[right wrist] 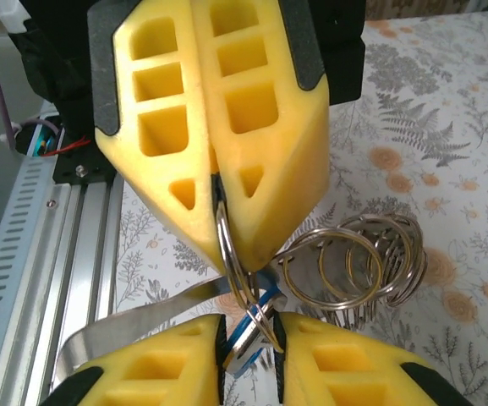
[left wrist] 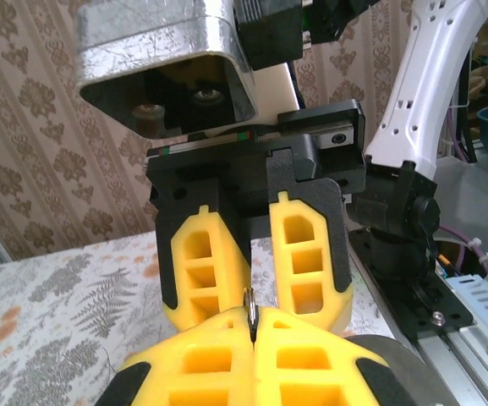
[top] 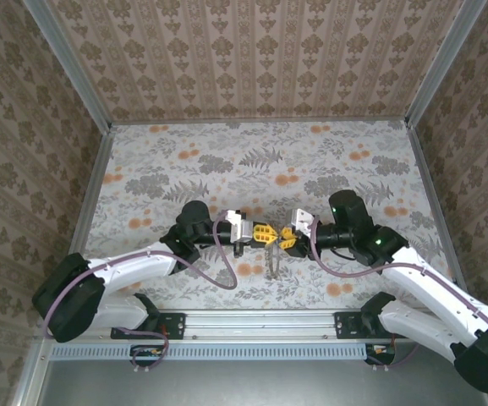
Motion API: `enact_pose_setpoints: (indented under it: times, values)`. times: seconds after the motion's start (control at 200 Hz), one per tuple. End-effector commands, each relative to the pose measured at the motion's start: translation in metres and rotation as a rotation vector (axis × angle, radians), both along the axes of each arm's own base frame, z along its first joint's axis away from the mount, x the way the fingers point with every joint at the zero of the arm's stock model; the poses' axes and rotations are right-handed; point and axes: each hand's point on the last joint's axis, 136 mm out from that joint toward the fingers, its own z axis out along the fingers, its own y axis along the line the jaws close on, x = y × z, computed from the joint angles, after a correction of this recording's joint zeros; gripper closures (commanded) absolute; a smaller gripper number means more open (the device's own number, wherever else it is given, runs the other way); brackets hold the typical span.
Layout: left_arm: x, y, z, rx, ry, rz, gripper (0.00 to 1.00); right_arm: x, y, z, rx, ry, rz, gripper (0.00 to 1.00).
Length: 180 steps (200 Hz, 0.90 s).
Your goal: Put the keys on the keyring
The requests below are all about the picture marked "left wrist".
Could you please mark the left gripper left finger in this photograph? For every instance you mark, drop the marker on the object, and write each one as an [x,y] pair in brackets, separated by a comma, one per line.
[193,380]

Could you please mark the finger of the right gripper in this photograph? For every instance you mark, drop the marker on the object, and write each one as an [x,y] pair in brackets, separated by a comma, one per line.
[171,262]
[332,254]

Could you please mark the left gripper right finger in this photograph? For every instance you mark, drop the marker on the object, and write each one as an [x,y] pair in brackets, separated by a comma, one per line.
[311,380]

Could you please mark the metal keyring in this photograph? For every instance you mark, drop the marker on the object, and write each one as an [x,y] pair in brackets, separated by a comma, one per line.
[250,308]

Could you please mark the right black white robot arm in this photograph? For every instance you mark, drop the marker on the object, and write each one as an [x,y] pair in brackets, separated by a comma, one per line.
[429,63]

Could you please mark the grey metal sheet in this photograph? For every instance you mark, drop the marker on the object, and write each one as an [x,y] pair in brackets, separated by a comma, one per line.
[480,190]

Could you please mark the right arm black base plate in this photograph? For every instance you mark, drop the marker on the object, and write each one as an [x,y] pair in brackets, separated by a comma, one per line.
[421,313]

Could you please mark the aluminium mounting rail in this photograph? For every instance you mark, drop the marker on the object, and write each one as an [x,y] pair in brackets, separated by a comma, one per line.
[472,368]

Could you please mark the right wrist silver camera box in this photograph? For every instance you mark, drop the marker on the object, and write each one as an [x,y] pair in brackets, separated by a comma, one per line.
[150,38]

